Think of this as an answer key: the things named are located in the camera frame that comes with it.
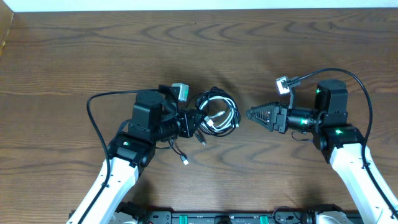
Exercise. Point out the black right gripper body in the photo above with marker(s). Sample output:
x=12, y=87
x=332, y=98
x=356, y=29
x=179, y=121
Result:
x=282, y=125

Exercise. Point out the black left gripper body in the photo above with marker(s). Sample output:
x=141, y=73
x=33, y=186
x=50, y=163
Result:
x=185, y=126

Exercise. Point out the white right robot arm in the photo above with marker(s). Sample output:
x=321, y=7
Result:
x=341, y=144

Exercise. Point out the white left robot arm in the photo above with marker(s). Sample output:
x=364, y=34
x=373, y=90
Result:
x=155, y=117

